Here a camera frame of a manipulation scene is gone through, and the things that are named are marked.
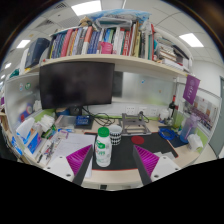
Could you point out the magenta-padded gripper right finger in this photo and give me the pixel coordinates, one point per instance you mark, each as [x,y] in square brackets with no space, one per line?
[148,160]

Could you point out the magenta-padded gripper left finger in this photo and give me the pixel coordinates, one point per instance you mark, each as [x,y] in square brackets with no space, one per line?
[77,160]

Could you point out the white drink bottle green cap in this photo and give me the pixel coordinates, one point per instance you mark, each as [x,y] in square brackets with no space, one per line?
[103,150]

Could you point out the purple translucent water bottle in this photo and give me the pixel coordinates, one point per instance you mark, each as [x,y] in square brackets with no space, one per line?
[188,130]

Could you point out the white paper sheets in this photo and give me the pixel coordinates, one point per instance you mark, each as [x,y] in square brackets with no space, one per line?
[73,145]

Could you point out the flat round red coaster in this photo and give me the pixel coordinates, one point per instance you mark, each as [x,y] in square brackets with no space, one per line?
[137,140]

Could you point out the black desk mat red edge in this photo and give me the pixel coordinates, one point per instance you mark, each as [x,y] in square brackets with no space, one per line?
[123,153]

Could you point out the dark blue mouse pad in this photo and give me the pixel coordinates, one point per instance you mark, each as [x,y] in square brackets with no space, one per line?
[178,140]

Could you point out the grey metal laptop stand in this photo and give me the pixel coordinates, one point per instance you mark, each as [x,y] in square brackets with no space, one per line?
[135,125]

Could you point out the blue electronic device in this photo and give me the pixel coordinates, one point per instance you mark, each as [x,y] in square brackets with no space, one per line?
[83,120]

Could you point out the clear plastic box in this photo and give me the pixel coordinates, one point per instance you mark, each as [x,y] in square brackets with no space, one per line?
[66,121]

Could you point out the black white diamond pattern cup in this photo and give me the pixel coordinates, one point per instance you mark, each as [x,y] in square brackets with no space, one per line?
[116,135]

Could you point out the white round jar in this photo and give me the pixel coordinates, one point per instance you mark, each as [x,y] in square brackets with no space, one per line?
[164,115]

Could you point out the white tissue stack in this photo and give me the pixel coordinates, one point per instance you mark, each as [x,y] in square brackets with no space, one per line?
[47,122]

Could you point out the white tissue pack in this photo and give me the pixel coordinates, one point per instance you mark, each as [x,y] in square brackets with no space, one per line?
[195,141]

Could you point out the blue tissue box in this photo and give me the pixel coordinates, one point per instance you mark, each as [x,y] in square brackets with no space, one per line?
[30,138]

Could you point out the dark wine bottle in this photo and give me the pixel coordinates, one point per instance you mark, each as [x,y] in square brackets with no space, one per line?
[172,106]

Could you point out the black computer monitor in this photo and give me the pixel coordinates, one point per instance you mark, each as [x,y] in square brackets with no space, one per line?
[76,83]

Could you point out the purple hanging banner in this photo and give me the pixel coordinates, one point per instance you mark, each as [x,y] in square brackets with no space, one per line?
[191,89]

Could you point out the ceiling light panels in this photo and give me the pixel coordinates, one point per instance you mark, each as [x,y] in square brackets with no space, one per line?
[86,7]

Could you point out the white wall power outlet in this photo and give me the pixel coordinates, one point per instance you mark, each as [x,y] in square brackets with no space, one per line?
[142,110]
[153,111]
[130,110]

